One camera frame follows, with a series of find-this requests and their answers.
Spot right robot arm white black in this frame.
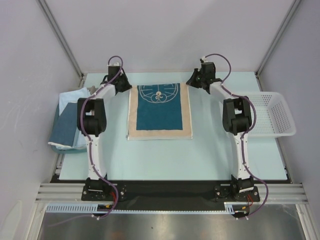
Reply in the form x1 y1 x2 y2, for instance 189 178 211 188
186 59 255 201

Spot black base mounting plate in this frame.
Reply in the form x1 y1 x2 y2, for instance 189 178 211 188
51 176 289 210

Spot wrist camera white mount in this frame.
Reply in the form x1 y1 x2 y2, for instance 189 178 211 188
108 62 121 67
200 56 209 63

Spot grey pink folded towel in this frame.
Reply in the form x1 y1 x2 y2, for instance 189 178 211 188
89 86 97 95

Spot left corner aluminium post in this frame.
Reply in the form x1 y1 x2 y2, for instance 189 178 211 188
36 0 84 80

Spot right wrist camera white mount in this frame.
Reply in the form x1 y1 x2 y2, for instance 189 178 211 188
200 56 209 63

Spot corner aluminium post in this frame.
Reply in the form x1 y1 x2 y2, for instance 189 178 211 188
36 0 84 80
255 0 304 78

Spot white slotted cable duct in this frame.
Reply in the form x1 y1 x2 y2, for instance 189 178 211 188
45 202 248 215

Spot translucent teal tray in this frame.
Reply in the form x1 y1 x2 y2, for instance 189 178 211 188
51 99 88 154

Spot light blue folded towel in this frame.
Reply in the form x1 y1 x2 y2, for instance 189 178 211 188
49 86 92 151

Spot aluminium extrusion rail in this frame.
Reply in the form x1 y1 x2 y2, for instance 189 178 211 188
35 183 308 205

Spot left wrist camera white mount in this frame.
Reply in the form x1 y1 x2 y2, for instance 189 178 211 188
108 62 121 67

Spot dark blue folded towel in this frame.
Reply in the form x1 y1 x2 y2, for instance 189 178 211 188
48 102 78 149

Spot teal beige Doraemon towel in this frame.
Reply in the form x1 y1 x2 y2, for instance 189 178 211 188
126 82 193 141

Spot white plastic mesh basket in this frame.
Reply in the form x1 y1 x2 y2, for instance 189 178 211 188
245 91 296 138

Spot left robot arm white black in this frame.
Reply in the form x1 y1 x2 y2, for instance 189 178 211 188
77 62 132 201

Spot right corner aluminium post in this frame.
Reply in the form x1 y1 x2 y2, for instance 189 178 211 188
255 0 304 78

